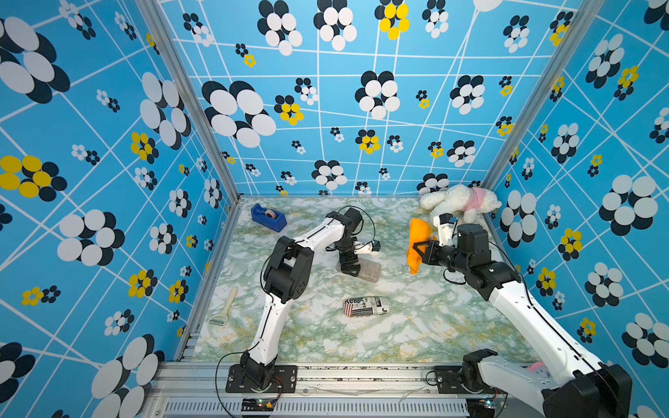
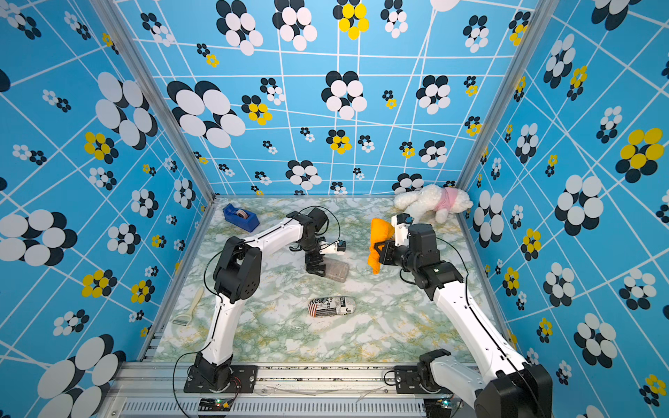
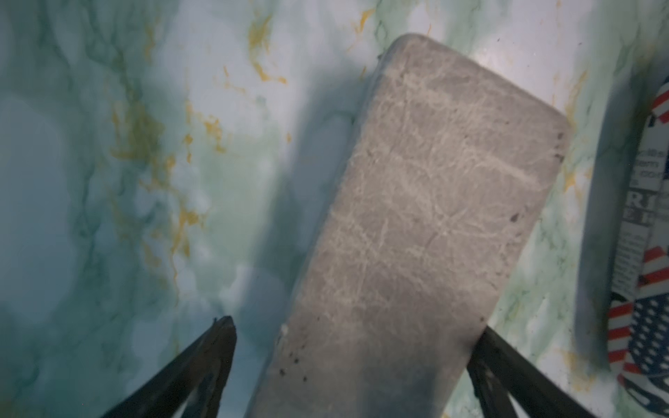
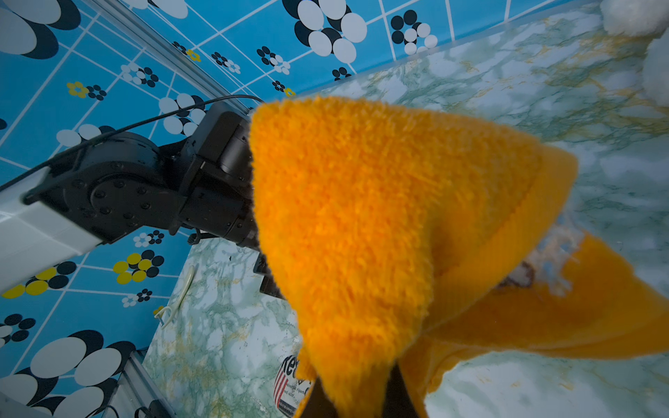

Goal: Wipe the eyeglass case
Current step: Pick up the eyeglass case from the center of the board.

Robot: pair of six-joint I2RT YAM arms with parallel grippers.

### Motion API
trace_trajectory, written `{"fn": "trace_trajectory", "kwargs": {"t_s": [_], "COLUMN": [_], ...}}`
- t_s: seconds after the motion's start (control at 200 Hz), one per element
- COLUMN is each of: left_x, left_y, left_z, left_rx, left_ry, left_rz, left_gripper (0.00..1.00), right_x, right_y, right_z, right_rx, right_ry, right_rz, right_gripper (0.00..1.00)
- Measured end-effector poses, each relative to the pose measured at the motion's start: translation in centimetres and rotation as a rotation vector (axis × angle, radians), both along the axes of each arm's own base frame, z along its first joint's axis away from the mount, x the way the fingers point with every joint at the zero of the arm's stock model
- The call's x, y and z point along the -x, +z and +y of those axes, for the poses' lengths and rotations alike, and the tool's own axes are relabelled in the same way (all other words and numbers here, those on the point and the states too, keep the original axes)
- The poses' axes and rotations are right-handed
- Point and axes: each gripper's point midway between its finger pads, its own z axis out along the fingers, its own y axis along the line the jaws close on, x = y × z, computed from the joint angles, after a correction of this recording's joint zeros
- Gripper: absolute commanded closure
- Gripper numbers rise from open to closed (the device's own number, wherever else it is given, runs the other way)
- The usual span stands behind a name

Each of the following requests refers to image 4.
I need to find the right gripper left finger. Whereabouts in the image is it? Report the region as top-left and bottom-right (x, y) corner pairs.
(301, 380), (338, 418)

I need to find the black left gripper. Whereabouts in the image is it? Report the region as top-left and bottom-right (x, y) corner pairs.
(177, 101), (286, 300)

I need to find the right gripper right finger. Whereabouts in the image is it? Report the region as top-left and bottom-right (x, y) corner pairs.
(383, 364), (419, 418)

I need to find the newspaper print eyeglass case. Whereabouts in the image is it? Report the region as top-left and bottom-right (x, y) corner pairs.
(273, 355), (313, 418)

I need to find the orange microfiber cloth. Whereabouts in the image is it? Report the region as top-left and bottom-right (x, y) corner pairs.
(249, 97), (668, 417)

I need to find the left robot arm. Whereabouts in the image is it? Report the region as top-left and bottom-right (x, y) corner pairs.
(1, 96), (259, 291)

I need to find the white plush dog toy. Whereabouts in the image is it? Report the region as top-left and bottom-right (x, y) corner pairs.
(598, 0), (669, 108)

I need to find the aluminium front rail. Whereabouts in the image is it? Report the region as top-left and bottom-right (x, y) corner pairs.
(101, 352), (176, 418)

